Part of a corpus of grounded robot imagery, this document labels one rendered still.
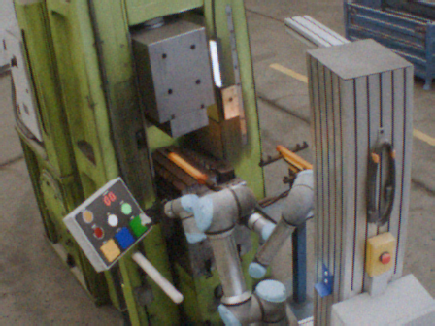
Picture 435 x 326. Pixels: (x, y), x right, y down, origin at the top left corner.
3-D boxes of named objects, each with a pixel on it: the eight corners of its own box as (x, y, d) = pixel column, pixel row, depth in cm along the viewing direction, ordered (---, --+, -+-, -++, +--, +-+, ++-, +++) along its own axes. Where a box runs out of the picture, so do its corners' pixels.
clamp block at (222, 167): (236, 178, 347) (235, 167, 344) (222, 184, 344) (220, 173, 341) (223, 169, 356) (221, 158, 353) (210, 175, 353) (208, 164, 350)
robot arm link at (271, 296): (291, 313, 256) (291, 289, 249) (262, 327, 253) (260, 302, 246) (278, 297, 266) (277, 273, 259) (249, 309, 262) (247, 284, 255)
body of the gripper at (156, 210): (151, 202, 299) (169, 195, 290) (162, 217, 301) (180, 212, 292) (141, 211, 294) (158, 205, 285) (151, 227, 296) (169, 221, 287)
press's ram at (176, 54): (229, 98, 324) (219, 22, 303) (160, 124, 310) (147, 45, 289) (184, 75, 356) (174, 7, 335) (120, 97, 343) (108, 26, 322)
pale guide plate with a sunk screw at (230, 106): (240, 114, 347) (236, 85, 338) (225, 120, 344) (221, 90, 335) (237, 114, 349) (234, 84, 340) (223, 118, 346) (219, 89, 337)
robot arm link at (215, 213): (267, 323, 250) (237, 189, 238) (232, 338, 247) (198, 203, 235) (254, 314, 262) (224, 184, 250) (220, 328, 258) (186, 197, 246)
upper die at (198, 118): (208, 124, 324) (206, 107, 319) (172, 138, 317) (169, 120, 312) (165, 98, 357) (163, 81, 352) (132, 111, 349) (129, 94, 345)
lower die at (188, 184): (217, 186, 343) (215, 172, 338) (183, 202, 336) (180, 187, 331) (175, 155, 375) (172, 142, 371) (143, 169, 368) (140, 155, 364)
